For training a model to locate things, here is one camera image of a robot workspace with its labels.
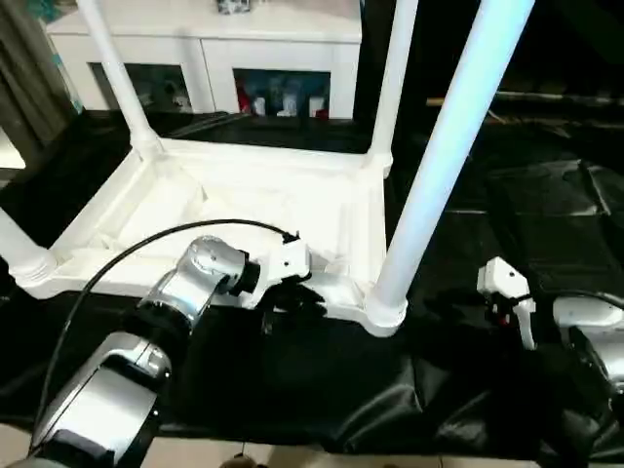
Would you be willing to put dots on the white plastic table top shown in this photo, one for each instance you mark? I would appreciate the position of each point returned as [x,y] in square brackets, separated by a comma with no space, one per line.
[244,195]

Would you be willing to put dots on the white glass-door cabinet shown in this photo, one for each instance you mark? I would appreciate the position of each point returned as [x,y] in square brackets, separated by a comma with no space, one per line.
[214,39]

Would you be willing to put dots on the small tan tag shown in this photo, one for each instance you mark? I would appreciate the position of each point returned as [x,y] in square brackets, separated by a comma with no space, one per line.
[435,100]

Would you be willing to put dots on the black metal rail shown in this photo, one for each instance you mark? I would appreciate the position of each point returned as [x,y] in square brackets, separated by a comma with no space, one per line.
[561,97]

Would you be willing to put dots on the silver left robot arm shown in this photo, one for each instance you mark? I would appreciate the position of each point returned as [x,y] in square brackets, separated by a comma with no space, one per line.
[166,312]

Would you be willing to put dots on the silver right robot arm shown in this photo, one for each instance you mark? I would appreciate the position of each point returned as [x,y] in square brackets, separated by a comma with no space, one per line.
[595,341]

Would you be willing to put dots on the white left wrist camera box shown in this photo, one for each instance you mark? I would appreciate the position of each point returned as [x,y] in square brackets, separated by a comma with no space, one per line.
[283,263]

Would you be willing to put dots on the black mat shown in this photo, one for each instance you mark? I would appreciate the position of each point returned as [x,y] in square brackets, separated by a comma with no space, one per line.
[507,234]

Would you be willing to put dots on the grey curtain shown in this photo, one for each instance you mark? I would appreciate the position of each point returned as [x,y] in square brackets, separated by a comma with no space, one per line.
[34,68]

